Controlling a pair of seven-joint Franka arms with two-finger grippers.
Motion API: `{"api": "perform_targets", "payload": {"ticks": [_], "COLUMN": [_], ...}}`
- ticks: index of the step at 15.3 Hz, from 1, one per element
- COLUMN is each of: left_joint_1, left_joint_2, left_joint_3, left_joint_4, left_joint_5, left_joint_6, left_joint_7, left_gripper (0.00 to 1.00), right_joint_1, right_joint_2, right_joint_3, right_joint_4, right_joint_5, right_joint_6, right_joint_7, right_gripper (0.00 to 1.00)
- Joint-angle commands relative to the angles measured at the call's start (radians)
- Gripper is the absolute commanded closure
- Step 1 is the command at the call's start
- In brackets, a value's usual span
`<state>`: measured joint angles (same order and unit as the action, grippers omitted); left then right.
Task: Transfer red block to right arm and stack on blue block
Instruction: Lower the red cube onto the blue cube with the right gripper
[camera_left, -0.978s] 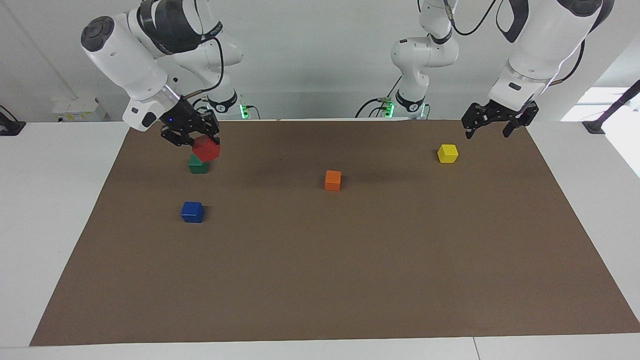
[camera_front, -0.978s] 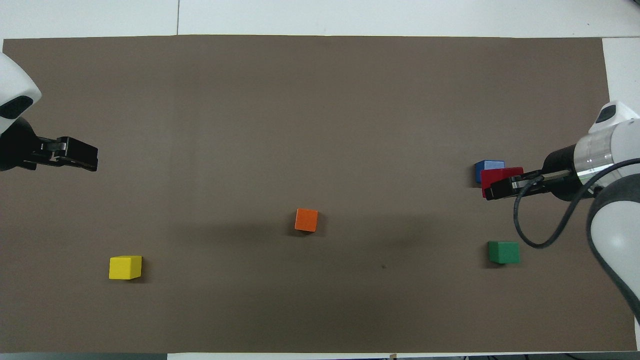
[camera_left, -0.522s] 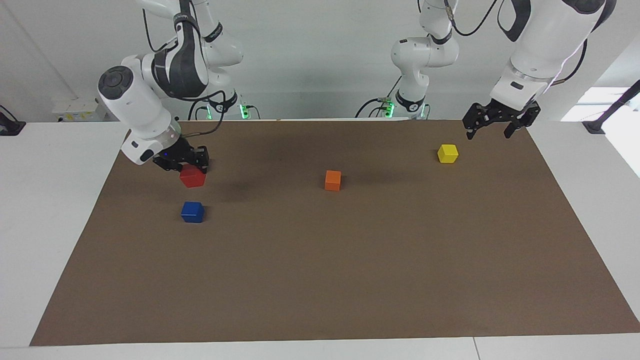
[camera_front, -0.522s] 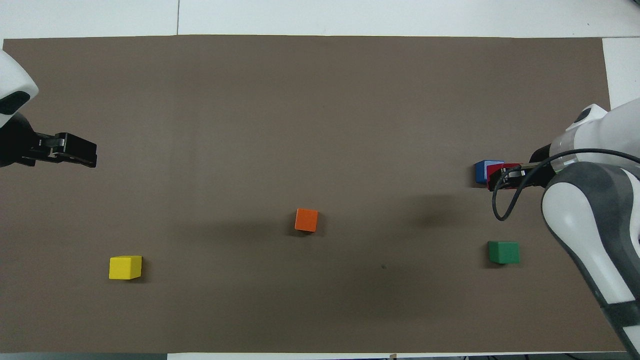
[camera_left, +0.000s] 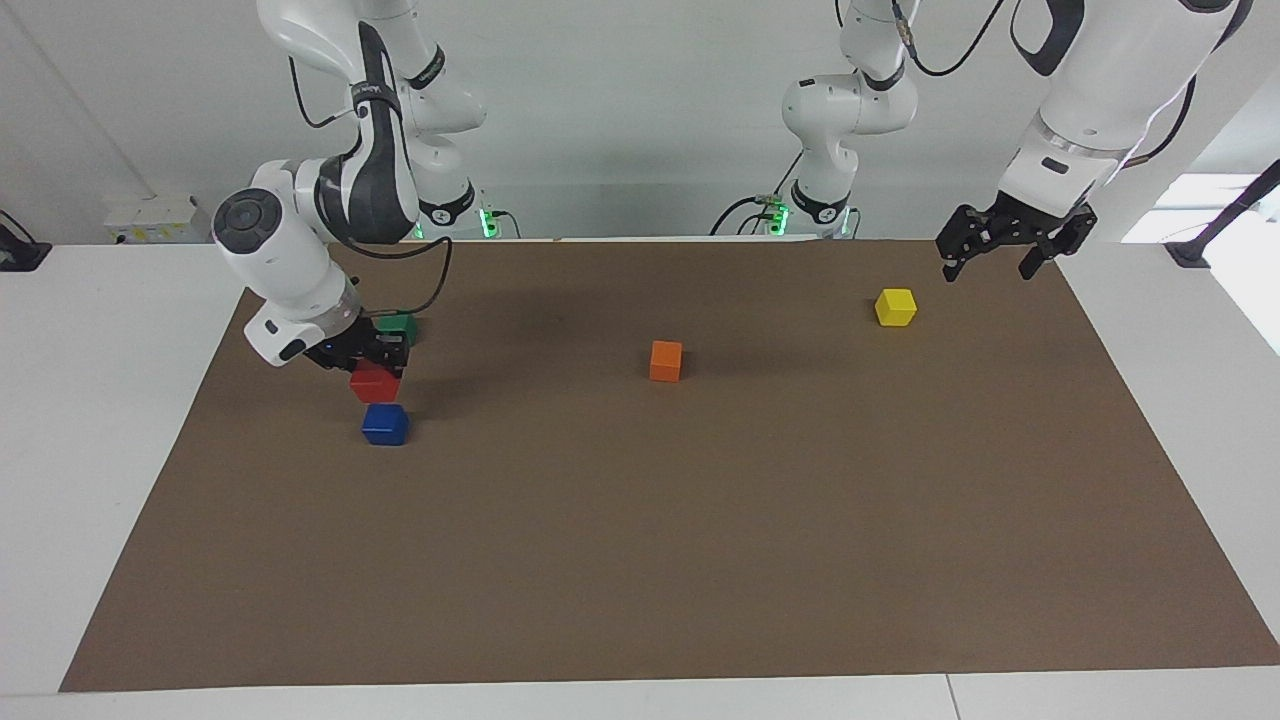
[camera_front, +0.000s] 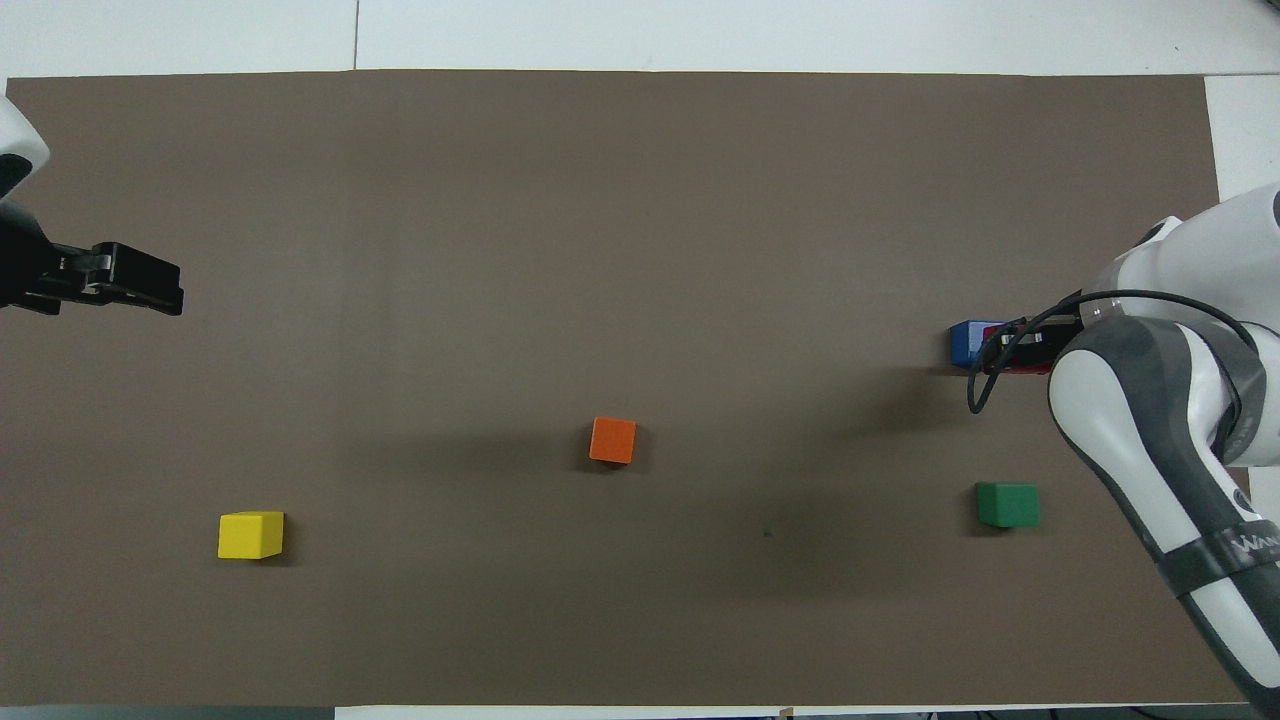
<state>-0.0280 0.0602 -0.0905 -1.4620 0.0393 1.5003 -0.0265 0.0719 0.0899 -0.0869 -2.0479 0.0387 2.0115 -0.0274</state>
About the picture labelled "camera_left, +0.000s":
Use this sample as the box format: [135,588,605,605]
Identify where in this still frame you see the black table clamp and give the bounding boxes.
[0,210,53,273]

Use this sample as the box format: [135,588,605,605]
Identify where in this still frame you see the black angled stand mount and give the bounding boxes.
[1165,158,1280,269]

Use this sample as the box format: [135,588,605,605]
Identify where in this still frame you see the brown paper mat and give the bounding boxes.
[58,238,1280,693]

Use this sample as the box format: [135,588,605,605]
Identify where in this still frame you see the red wooden block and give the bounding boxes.
[350,362,401,404]

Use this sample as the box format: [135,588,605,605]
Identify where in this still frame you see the white power box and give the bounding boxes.
[104,195,201,244]

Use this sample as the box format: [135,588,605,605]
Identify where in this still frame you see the black arm base cables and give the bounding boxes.
[400,195,521,242]
[709,148,804,238]

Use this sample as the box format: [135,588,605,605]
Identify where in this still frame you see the black left arm base cables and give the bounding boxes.
[709,148,804,238]

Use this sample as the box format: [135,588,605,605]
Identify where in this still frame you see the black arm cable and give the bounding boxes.
[288,55,454,323]
[885,0,1201,169]

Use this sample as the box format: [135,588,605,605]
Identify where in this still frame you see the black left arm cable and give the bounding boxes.
[885,0,1201,169]

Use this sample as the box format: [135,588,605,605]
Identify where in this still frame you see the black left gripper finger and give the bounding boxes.
[935,204,997,284]
[1019,204,1099,282]

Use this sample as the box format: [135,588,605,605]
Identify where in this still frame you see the black right arm base cables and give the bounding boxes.
[400,195,521,242]

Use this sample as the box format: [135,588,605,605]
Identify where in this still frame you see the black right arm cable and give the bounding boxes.
[288,55,454,323]

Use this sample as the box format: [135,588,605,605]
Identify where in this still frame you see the blue wooden block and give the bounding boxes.
[362,403,410,446]

